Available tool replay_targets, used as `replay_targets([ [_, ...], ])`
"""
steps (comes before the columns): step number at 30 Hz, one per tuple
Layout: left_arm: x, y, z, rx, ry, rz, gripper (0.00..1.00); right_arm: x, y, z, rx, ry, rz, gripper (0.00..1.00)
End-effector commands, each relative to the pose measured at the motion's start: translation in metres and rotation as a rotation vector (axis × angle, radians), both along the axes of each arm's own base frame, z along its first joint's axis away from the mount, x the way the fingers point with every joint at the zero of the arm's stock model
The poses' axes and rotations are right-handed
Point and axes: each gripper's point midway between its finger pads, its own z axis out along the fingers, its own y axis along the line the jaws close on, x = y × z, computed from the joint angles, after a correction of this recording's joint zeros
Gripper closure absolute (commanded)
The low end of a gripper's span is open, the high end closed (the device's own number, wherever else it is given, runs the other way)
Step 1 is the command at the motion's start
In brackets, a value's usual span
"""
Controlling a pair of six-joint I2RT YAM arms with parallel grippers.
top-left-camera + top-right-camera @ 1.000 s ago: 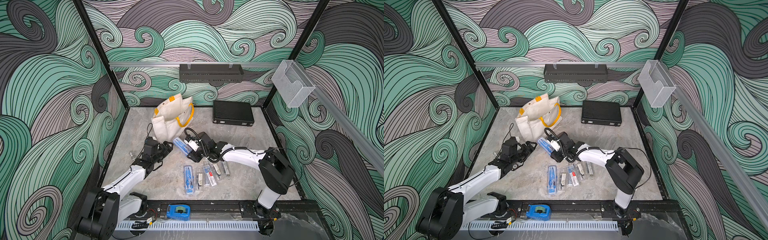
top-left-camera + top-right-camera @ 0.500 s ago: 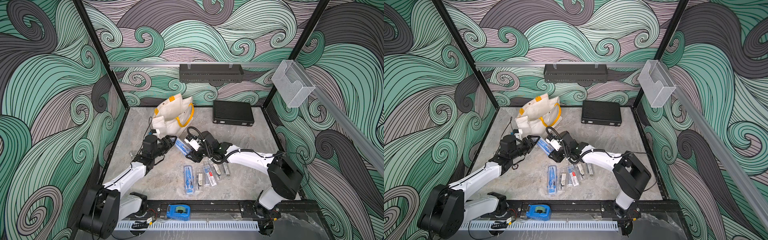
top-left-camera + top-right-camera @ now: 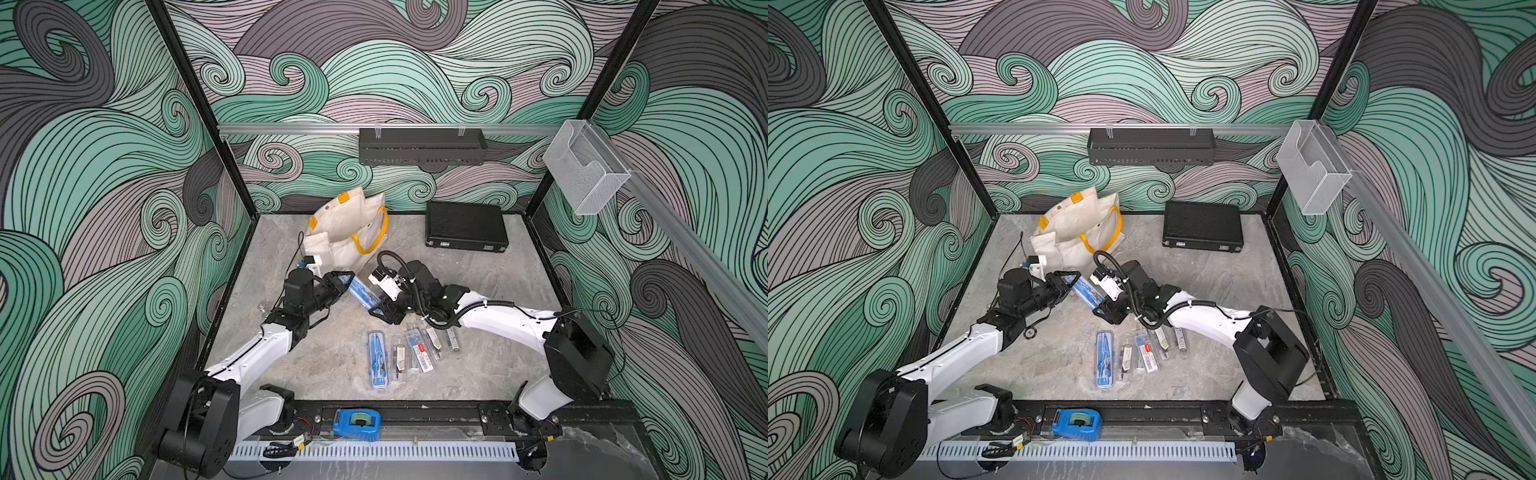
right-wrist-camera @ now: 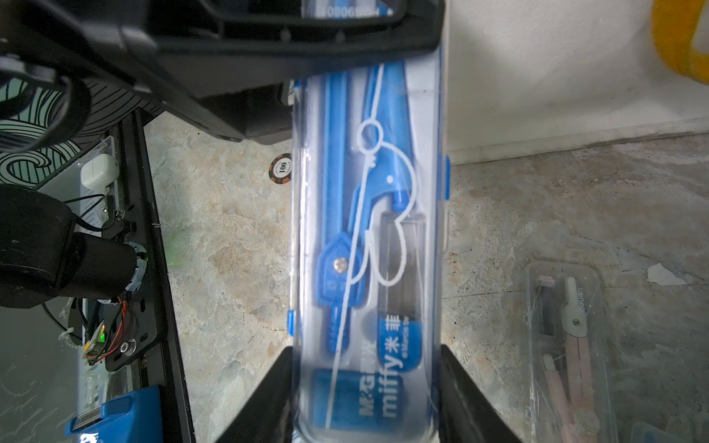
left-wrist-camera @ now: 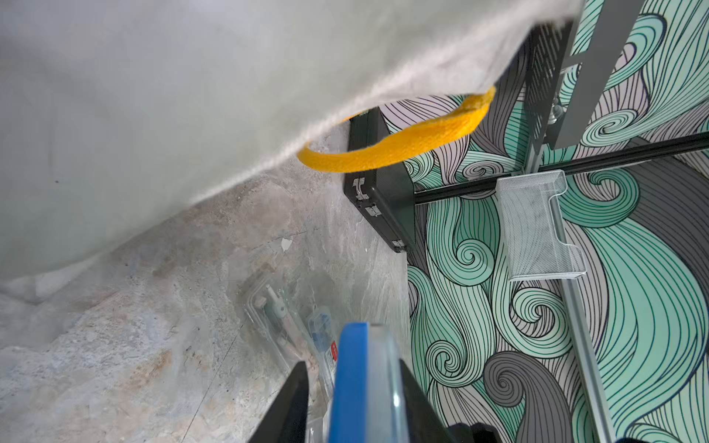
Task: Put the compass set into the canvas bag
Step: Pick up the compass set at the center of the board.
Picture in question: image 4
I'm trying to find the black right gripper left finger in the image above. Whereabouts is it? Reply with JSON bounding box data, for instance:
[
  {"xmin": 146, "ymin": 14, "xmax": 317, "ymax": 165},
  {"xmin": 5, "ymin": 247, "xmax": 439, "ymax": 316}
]
[{"xmin": 217, "ymin": 346, "xmax": 294, "ymax": 443}]

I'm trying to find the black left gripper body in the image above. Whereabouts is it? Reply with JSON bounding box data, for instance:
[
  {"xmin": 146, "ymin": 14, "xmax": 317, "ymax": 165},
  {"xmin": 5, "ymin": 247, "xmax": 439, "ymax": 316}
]
[{"xmin": 1, "ymin": 1, "xmax": 445, "ymax": 146}]

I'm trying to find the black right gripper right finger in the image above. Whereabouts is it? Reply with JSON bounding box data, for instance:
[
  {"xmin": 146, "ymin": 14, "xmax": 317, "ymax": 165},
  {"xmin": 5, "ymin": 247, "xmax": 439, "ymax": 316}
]
[{"xmin": 439, "ymin": 345, "xmax": 521, "ymax": 443}]

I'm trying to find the blue compass set case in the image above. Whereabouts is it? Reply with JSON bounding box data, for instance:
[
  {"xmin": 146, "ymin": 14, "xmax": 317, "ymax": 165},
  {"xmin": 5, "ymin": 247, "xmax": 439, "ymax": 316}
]
[{"xmin": 289, "ymin": 49, "xmax": 448, "ymax": 442}]

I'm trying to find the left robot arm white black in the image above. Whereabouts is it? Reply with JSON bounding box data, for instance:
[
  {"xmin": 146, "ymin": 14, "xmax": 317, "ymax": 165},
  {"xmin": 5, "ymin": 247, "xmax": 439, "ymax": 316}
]
[{"xmin": 1, "ymin": 1, "xmax": 447, "ymax": 308}]

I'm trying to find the white canvas tote bag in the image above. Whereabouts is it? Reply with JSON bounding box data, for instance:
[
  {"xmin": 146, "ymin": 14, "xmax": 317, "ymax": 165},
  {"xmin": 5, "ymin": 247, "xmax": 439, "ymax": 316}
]
[{"xmin": 447, "ymin": 1, "xmax": 708, "ymax": 164}]

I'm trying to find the black poker chip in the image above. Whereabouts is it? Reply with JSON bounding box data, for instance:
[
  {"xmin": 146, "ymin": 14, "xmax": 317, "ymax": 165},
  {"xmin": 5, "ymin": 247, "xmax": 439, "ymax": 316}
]
[{"xmin": 269, "ymin": 153, "xmax": 293, "ymax": 185}]

